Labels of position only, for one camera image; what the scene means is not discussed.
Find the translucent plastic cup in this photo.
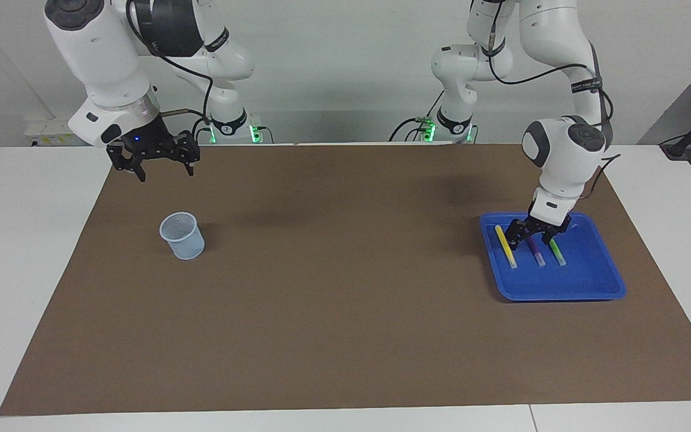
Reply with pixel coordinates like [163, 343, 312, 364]
[159, 211, 206, 260]

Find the yellow marker pen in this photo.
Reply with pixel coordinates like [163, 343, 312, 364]
[495, 224, 518, 269]

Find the purple marker pen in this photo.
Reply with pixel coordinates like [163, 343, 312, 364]
[525, 236, 546, 268]

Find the blue plastic tray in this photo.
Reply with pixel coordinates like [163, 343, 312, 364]
[479, 212, 627, 302]

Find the black right base cable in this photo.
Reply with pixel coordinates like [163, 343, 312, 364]
[191, 117, 214, 145]

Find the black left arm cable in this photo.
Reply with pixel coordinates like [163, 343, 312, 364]
[488, 0, 622, 199]

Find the white power strip box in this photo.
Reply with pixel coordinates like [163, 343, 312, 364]
[23, 117, 91, 146]

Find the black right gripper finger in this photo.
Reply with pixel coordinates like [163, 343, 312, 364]
[107, 143, 146, 182]
[175, 135, 200, 176]

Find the black left base cable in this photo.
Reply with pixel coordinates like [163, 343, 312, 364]
[389, 90, 445, 143]

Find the brown table mat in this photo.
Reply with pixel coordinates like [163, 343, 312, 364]
[0, 143, 691, 416]

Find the black base cable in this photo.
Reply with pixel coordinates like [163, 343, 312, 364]
[191, 117, 214, 145]
[389, 90, 445, 143]

